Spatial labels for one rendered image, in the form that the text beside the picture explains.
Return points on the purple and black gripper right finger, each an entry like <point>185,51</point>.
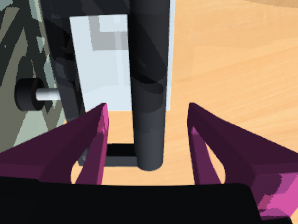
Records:
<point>269,169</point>

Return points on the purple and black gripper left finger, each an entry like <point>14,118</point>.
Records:
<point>51,156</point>

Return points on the light grey metal plate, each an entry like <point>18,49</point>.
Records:
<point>101,48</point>

